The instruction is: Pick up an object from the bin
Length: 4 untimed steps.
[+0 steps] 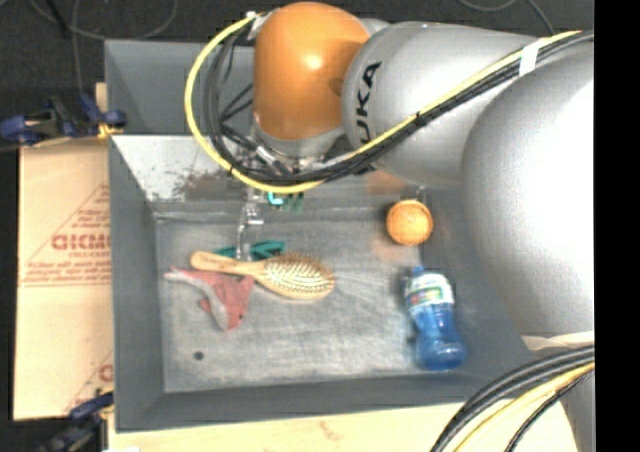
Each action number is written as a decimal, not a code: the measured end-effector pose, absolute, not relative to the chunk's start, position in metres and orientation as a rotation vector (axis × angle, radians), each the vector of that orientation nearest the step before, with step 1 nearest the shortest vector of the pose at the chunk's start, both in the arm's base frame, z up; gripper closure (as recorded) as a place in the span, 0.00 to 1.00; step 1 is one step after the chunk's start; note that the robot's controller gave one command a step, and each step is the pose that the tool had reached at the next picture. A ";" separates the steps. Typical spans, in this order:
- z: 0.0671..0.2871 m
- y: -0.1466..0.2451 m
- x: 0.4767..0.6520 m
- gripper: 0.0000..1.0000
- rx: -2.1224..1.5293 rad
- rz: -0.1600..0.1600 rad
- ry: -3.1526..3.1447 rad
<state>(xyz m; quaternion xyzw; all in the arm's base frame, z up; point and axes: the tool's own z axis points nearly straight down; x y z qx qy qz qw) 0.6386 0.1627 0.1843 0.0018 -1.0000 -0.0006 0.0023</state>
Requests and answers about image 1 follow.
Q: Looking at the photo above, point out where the orange ball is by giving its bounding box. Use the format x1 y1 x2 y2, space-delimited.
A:
385 198 435 247

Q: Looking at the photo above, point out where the brown cardboard board red print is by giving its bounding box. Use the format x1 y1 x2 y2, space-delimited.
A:
12 137 116 421

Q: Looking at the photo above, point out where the red and grey soft toy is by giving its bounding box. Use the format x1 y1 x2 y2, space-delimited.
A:
163 266 257 333

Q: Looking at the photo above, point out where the green flat toy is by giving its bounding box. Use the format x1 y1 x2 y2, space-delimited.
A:
214 239 288 260

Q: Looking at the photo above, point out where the blue clear plastic bottle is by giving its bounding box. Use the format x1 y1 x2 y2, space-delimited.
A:
401 265 469 372

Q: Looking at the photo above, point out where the wooden hairbrush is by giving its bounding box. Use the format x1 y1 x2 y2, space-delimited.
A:
189 249 336 302

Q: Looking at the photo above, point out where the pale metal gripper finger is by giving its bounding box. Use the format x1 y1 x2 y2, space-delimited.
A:
236 203 265 262

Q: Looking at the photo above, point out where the grey metal bin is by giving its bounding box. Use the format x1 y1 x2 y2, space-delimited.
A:
103 38 539 431

